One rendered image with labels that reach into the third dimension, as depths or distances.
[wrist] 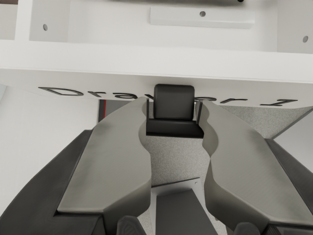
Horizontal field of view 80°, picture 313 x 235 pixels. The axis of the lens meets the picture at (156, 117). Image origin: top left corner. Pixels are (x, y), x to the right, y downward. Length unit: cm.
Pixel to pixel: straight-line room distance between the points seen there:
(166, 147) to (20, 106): 81
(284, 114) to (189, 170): 61
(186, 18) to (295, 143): 108
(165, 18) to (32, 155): 26
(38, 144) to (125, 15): 22
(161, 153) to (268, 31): 88
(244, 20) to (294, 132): 104
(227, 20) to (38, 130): 29
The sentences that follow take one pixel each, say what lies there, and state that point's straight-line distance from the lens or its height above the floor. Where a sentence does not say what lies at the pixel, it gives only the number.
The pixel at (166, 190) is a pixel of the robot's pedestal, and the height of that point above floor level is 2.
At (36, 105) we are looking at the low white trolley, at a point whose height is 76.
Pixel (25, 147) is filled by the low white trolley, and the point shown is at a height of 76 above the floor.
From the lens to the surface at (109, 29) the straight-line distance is 23.
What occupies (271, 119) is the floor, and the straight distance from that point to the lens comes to 121.
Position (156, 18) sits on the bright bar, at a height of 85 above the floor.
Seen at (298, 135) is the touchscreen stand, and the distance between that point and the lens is 124.
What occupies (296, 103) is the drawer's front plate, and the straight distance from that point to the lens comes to 22.
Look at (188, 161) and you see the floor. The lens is 106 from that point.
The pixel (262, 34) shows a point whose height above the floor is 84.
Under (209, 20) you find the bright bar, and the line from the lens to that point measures 22.
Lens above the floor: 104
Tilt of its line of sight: 87 degrees down
